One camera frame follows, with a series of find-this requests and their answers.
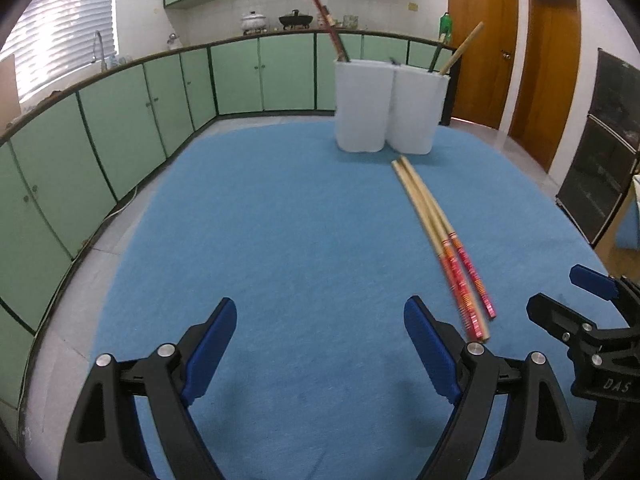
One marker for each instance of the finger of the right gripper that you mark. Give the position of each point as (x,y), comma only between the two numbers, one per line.
(573,329)
(598,284)

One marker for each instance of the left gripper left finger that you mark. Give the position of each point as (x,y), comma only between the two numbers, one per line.
(104,438)

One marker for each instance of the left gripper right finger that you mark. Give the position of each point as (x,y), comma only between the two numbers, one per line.
(537,438)

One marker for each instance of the bamboo chopstick orange handle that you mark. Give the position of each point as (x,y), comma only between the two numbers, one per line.
(474,280)

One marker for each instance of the bamboo chopstick red handle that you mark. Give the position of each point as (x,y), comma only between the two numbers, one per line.
(473,321)

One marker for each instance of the bamboo chopstick red end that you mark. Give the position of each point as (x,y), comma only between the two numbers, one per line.
(462,49)

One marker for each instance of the black chopstick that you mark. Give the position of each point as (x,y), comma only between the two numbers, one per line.
(438,49)

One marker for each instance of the bamboo chopstick red patterned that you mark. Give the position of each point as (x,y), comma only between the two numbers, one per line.
(319,4)

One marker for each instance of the green lower kitchen cabinets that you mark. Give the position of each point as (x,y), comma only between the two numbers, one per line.
(65,166)

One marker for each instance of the brown wooden door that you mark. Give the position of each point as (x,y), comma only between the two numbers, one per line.
(548,82)
(486,67)

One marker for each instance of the blue table mat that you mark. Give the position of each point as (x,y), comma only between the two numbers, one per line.
(320,249)

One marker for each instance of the white double utensil holder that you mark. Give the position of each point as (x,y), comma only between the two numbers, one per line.
(379,104)

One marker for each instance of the green bottle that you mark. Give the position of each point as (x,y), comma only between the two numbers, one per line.
(445,28)

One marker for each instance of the brown cardboard board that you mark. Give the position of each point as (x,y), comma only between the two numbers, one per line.
(10,107)

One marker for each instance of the chrome sink faucet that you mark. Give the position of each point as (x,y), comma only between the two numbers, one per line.
(98,52)

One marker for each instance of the black wok pan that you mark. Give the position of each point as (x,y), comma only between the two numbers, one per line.
(295,20)

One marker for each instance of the small kettle on counter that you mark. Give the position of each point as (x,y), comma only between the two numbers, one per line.
(173,42)

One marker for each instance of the window blinds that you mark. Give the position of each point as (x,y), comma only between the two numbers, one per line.
(53,38)

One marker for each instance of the white cooking pot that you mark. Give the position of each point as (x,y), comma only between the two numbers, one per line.
(253,23)

